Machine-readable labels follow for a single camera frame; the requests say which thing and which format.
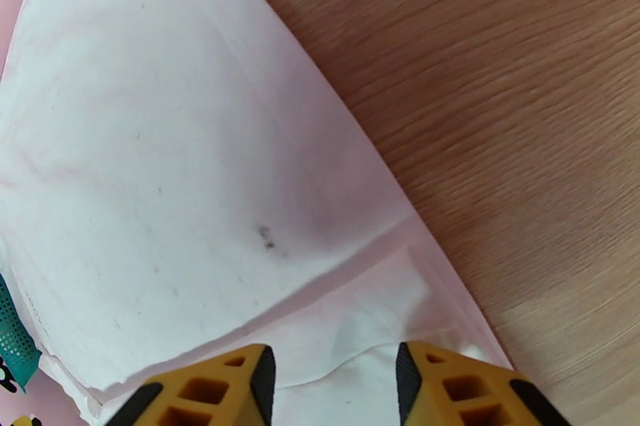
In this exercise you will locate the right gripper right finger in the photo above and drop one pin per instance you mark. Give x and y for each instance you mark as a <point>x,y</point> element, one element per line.
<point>465,399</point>

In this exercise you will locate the pale pink T-shirt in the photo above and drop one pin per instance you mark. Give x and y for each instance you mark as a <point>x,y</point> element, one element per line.
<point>150,140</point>

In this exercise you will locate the teal plastic mesh basket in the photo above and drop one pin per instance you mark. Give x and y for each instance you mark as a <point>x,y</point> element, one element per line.
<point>12,329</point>

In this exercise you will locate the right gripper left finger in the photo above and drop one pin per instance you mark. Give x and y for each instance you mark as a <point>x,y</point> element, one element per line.
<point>210,394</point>

